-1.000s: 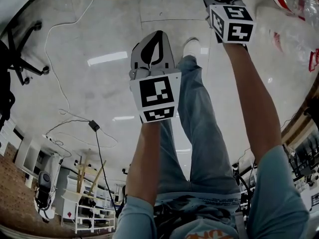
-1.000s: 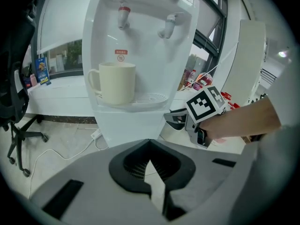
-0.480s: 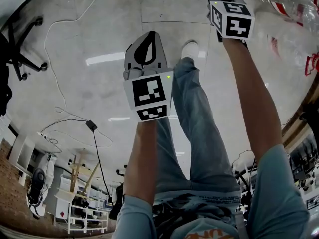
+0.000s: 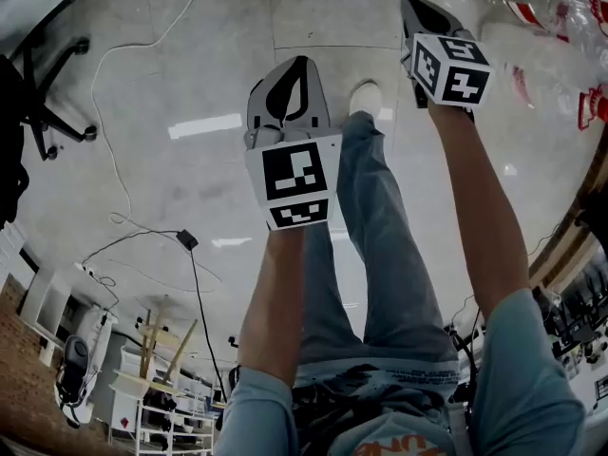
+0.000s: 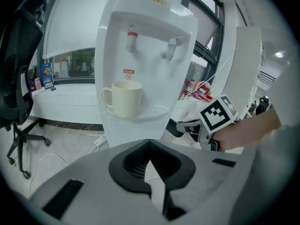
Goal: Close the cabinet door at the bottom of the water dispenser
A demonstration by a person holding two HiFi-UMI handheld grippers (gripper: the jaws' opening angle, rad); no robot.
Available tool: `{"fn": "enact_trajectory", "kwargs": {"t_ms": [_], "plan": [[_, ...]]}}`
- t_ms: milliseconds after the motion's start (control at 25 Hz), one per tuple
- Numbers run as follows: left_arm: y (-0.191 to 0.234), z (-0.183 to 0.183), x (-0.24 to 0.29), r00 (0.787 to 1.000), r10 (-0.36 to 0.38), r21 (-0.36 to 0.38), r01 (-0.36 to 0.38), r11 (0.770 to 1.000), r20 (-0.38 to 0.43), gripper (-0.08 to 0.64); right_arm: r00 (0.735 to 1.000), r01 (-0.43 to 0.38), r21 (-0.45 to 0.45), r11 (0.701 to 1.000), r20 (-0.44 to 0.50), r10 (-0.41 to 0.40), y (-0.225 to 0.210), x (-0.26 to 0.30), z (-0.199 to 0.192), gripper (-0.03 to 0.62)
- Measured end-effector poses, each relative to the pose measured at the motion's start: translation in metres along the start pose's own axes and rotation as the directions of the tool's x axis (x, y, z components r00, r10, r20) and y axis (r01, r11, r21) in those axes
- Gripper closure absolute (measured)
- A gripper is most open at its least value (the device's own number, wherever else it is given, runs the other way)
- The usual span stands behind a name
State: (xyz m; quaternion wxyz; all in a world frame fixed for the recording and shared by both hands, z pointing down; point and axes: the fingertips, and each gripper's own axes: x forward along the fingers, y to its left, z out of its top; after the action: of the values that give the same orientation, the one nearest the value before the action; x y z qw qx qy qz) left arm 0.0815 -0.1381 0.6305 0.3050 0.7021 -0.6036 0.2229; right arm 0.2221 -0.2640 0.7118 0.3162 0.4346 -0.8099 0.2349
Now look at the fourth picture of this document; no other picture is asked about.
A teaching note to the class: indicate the wooden stick stand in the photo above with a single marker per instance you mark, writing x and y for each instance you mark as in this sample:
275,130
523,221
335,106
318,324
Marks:
164,340

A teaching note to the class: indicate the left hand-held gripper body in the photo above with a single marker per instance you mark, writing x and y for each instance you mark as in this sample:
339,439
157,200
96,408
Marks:
294,178

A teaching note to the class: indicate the person's left forearm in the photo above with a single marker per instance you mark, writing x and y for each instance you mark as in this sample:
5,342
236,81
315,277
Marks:
273,302

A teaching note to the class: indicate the black office chair base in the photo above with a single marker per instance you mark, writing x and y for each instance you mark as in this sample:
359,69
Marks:
43,107

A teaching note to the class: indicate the black mesh office chair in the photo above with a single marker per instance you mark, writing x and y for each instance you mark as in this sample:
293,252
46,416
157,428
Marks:
73,373

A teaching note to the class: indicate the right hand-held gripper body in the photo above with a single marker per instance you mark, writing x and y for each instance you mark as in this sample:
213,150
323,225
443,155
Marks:
430,67

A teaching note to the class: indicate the person's leg blue jeans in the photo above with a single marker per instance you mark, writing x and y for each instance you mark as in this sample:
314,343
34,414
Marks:
389,235
328,302

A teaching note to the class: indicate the person's right leg blue jeans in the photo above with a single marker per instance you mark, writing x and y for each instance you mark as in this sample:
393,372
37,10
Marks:
389,235

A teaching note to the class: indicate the clear plastic red-labelled bottle pack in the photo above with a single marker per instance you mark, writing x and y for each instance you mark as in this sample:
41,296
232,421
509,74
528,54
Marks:
556,41

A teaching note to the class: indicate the white metal shelf rack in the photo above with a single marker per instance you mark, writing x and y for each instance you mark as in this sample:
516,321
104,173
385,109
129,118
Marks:
161,406

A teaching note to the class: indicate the person's light blue shirt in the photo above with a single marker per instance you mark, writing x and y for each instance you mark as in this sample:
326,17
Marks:
518,387

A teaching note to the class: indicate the white power strip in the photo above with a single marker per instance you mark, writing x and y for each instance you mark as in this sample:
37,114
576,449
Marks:
89,270

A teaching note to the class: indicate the person's white shoe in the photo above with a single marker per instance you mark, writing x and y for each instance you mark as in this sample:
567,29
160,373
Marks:
365,97

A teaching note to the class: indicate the person's left leg blue jeans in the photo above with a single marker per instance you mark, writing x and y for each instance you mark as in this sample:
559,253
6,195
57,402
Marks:
328,302

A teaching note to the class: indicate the person's right forearm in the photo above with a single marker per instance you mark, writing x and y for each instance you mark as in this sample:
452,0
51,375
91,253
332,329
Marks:
480,216

